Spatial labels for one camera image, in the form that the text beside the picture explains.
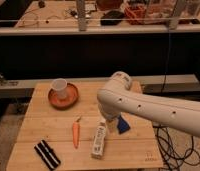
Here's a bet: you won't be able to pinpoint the black white striped eraser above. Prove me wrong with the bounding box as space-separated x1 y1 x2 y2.
34 140 61 171

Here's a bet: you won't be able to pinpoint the grey metal post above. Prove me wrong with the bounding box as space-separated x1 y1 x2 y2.
76 0 86 31

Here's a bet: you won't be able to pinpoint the orange plate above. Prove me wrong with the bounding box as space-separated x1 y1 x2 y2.
48 83 79 110

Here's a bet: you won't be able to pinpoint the white paper cup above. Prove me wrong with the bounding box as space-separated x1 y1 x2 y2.
51 78 67 99

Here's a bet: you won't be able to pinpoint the orange crate on bench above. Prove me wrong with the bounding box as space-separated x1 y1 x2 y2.
124 5 146 25

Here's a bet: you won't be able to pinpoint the orange carrot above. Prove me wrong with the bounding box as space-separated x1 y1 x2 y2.
72 116 81 149

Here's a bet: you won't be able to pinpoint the black bag on bench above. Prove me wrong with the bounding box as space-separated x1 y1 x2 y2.
100 10 124 26

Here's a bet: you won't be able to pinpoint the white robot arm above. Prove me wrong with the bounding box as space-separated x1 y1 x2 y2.
97 71 200 138

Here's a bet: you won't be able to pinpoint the blue sponge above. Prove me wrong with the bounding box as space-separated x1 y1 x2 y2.
117 116 130 134

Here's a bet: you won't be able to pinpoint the black floor cables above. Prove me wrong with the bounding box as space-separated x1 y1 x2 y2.
153 123 200 171

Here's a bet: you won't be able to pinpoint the white tube bottle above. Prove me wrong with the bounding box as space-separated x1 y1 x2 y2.
91 119 107 159

